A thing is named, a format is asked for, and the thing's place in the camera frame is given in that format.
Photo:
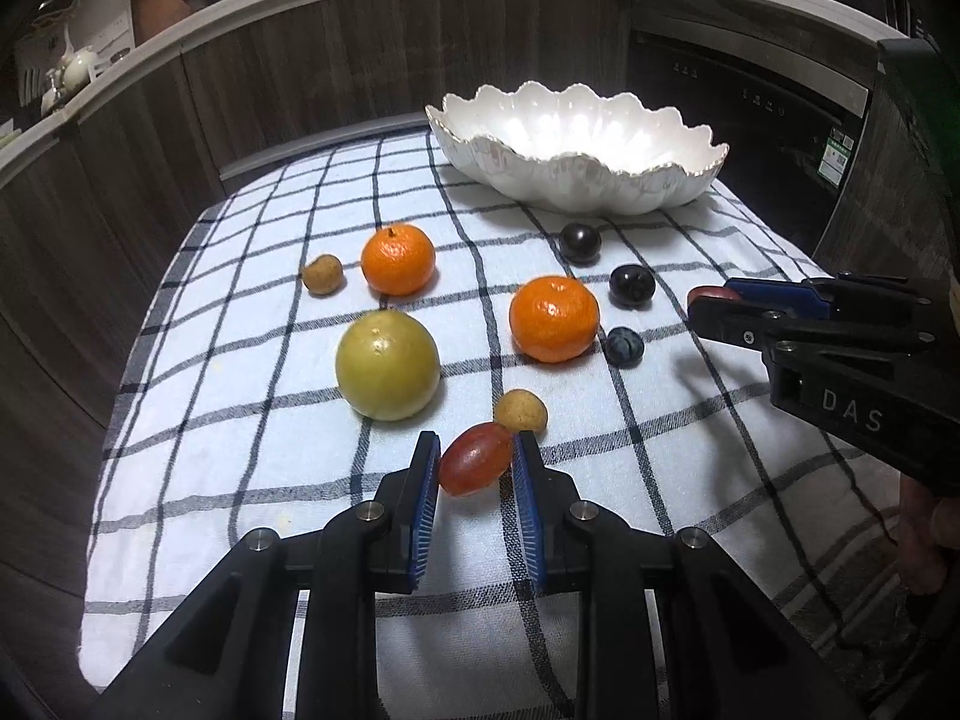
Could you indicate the blue checked white tablecloth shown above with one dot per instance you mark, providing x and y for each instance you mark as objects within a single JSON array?
[{"x": 229, "y": 416}]

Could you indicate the silver drawer handle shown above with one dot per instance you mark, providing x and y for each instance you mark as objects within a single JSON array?
[{"x": 309, "y": 143}]

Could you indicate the brown longan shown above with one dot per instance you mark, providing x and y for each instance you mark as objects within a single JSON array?
[
  {"x": 323, "y": 276},
  {"x": 520, "y": 410}
]

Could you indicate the white scalloped ceramic bowl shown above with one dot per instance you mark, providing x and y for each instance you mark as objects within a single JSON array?
[{"x": 576, "y": 152}]

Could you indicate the built-in black dishwasher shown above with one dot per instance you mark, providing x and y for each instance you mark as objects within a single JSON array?
[{"x": 789, "y": 148}]

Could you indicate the blue-black round fruit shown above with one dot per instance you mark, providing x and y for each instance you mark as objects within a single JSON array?
[{"x": 623, "y": 348}]

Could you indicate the dark purple plum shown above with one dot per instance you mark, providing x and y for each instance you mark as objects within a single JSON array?
[{"x": 580, "y": 243}]

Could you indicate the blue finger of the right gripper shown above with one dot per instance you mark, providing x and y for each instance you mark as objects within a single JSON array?
[
  {"x": 721, "y": 314},
  {"x": 798, "y": 299}
]

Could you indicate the orange mandarin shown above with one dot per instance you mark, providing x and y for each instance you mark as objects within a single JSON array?
[
  {"x": 553, "y": 319},
  {"x": 398, "y": 260}
]

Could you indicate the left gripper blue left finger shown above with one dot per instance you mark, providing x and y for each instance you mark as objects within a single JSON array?
[{"x": 379, "y": 546}]

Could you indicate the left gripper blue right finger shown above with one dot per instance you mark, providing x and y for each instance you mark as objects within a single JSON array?
[{"x": 573, "y": 545}]

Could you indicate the white teapot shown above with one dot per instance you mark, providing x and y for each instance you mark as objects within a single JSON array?
[{"x": 76, "y": 65}]

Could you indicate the yellow-green round pear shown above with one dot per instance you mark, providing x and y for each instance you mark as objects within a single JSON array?
[{"x": 387, "y": 366}]

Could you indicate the red grape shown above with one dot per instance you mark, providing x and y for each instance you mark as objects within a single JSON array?
[{"x": 476, "y": 459}]

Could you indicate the person's right hand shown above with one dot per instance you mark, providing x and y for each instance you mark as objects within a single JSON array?
[{"x": 927, "y": 534}]

